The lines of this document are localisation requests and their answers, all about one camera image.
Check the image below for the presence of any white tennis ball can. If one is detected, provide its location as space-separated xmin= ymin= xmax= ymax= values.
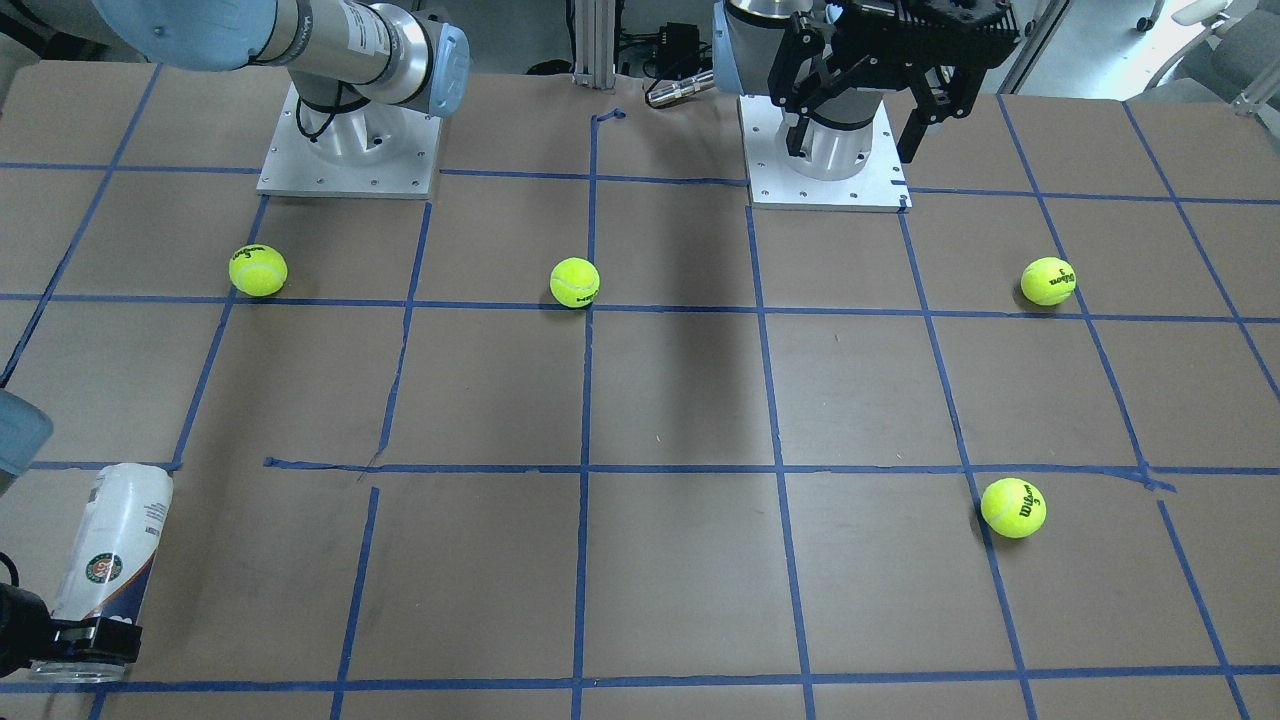
xmin=31 ymin=462 xmax=173 ymax=683

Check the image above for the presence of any tennis ball near finger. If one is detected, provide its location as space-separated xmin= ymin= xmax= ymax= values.
xmin=1019 ymin=256 xmax=1076 ymax=307

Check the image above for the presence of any tennis ball table middle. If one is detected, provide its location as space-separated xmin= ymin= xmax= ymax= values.
xmin=549 ymin=258 xmax=602 ymax=309

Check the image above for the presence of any tennis ball near base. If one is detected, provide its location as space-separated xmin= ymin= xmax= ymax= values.
xmin=228 ymin=243 xmax=288 ymax=297

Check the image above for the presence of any Wilson tennis ball far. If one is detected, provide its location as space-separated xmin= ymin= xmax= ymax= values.
xmin=980 ymin=477 xmax=1047 ymax=539

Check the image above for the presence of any aluminium frame post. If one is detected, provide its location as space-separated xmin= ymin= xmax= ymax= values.
xmin=568 ymin=0 xmax=618 ymax=92

